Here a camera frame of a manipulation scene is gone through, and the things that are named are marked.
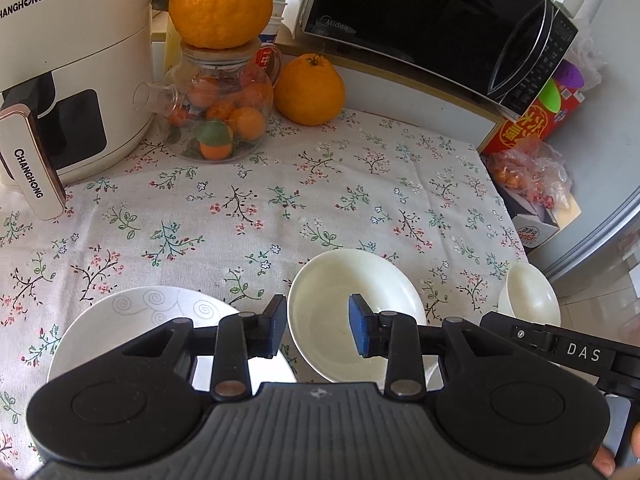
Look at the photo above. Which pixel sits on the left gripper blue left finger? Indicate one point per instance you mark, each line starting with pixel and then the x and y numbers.
pixel 244 347

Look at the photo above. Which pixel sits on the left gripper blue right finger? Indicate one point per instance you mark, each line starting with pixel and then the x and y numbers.
pixel 397 338

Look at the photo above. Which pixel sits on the cream bowl small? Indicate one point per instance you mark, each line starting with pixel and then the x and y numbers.
pixel 528 295

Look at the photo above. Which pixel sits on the white swirl plate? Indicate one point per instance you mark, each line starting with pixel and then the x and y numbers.
pixel 150 329

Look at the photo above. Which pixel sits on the person's right hand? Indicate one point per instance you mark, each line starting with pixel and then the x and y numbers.
pixel 605 463

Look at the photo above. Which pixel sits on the floral tablecloth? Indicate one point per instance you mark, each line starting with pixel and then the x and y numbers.
pixel 158 236

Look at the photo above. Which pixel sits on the black white Ganten carton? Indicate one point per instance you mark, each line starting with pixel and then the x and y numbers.
pixel 535 224

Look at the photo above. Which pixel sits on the plastic bag of small oranges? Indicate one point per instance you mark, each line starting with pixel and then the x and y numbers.
pixel 533 170

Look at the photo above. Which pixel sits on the silver refrigerator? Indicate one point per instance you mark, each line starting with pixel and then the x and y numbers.
pixel 600 143

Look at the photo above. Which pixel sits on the glass jar of small oranges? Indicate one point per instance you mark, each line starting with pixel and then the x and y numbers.
pixel 213 106

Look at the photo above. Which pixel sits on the white gold-trimmed cabinet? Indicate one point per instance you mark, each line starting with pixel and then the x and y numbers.
pixel 394 90

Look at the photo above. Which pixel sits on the large orange citrus on table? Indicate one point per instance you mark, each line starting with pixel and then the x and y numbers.
pixel 309 91

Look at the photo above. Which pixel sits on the red gift box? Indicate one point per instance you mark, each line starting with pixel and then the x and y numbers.
pixel 561 95

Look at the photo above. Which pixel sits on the red white paper cup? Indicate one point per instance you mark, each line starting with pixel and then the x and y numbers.
pixel 269 58

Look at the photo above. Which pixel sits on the black microwave oven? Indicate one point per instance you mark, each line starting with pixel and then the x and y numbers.
pixel 503 50

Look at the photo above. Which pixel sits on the white Changhong air fryer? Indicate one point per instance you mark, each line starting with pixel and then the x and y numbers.
pixel 69 69

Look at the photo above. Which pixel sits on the large orange citrus on jar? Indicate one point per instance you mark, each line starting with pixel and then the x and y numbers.
pixel 217 24

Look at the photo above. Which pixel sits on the stack of white paper cups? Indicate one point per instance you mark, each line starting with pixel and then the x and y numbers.
pixel 275 21

